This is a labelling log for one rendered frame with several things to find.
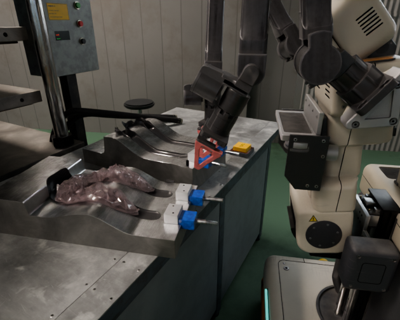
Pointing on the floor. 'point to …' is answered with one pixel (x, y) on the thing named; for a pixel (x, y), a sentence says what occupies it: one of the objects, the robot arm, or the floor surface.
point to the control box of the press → (65, 48)
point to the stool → (139, 104)
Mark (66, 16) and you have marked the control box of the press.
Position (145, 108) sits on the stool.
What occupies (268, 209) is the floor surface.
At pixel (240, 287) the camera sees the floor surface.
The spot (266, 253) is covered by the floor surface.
